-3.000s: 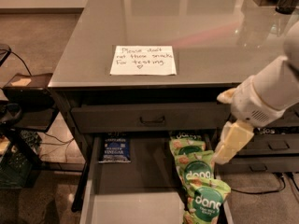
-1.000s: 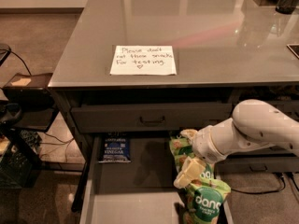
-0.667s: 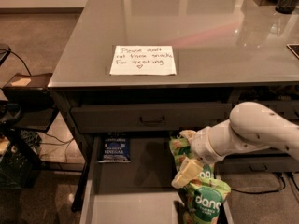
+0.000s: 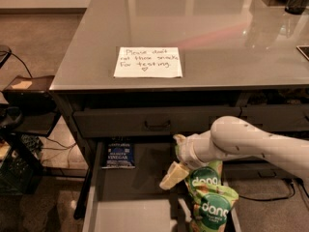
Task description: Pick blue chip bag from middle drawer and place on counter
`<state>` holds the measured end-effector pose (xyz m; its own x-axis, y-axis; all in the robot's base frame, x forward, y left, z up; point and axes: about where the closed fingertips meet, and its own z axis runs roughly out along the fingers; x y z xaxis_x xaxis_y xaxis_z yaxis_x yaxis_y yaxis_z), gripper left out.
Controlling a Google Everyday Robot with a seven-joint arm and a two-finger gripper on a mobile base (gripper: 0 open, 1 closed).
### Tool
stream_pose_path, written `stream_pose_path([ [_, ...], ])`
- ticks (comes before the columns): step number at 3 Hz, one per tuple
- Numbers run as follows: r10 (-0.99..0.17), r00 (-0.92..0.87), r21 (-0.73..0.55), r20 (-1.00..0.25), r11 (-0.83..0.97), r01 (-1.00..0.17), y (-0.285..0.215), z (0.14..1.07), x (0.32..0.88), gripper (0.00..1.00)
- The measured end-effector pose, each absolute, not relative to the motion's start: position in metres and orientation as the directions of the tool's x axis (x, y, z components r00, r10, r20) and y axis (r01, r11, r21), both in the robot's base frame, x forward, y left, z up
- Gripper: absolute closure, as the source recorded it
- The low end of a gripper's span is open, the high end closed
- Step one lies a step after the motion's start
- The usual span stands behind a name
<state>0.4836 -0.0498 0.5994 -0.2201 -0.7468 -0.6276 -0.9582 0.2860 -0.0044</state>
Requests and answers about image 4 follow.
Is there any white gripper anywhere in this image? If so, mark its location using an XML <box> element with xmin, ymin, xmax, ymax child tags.
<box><xmin>159</xmin><ymin>132</ymin><xmax>210</xmax><ymax>190</ymax></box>

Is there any blue vinegar chip bag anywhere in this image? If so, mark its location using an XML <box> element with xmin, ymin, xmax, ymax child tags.
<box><xmin>102</xmin><ymin>138</ymin><xmax>135</xmax><ymax>169</ymax></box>

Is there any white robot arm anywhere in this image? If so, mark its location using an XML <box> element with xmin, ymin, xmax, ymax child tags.
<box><xmin>159</xmin><ymin>116</ymin><xmax>309</xmax><ymax>189</ymax></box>

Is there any middle green Dang chip bag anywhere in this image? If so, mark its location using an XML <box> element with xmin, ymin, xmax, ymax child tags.
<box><xmin>184</xmin><ymin>160</ymin><xmax>223</xmax><ymax>191</ymax></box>

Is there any green dang chip bag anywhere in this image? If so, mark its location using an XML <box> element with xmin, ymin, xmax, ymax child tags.
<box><xmin>184</xmin><ymin>160</ymin><xmax>223</xmax><ymax>191</ymax></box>
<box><xmin>189</xmin><ymin>184</ymin><xmax>239</xmax><ymax>232</ymax></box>

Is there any top left dark drawer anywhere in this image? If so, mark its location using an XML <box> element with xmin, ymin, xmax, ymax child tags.
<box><xmin>73</xmin><ymin>106</ymin><xmax>240</xmax><ymax>138</ymax></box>

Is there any front green Dang chip bag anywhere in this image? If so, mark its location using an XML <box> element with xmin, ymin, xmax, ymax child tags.
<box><xmin>189</xmin><ymin>184</ymin><xmax>239</xmax><ymax>232</ymax></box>

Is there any open middle drawer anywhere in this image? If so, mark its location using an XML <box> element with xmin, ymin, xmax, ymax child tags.
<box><xmin>82</xmin><ymin>142</ymin><xmax>190</xmax><ymax>232</ymax></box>

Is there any right bottom dark drawer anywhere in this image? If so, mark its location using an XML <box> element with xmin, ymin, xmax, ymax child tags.
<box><xmin>223</xmin><ymin>161</ymin><xmax>308</xmax><ymax>181</ymax></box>

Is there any top right dark drawer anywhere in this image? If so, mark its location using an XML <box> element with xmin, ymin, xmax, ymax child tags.
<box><xmin>240</xmin><ymin>104</ymin><xmax>309</xmax><ymax>132</ymax></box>

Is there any white handwritten paper note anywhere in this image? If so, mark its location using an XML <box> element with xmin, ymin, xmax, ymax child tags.
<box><xmin>114</xmin><ymin>47</ymin><xmax>183</xmax><ymax>78</ymax></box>

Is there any black side shelf unit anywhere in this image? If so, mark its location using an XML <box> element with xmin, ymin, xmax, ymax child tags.
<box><xmin>0</xmin><ymin>74</ymin><xmax>62</xmax><ymax>179</ymax></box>

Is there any green plastic crate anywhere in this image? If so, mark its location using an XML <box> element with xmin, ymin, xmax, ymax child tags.
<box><xmin>0</xmin><ymin>134</ymin><xmax>42</xmax><ymax>194</ymax></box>

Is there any black floor cable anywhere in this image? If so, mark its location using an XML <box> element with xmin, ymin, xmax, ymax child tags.
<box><xmin>239</xmin><ymin>178</ymin><xmax>296</xmax><ymax>202</ymax></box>

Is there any black cable at left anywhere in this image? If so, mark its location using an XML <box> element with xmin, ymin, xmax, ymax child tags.
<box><xmin>0</xmin><ymin>44</ymin><xmax>34</xmax><ymax>79</ymax></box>

